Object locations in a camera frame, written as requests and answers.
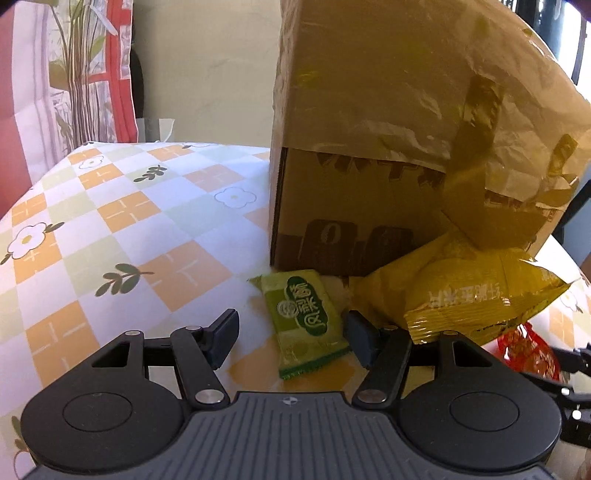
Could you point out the yellow snack bag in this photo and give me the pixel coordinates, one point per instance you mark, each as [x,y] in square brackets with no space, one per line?
[461,286]

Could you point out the cardboard box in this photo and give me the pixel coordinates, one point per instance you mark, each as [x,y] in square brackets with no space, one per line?
[369,138]

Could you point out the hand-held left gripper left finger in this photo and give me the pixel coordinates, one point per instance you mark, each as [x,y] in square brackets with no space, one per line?
[224,337]

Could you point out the small green snack packet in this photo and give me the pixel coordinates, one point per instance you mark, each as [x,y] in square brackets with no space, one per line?
[304,318]

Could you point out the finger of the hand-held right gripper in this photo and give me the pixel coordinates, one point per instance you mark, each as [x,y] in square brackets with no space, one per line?
[575,360]
[577,415]

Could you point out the red snack packet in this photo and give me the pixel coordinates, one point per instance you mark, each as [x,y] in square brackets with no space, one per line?
[526,351]

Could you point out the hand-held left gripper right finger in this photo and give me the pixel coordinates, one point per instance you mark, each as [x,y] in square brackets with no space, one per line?
[363,339]

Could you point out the checkered floral tablecloth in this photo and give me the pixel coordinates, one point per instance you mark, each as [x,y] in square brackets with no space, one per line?
[138,230]

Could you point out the bamboo print curtain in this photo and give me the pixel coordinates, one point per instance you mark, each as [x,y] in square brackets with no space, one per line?
[69,69]

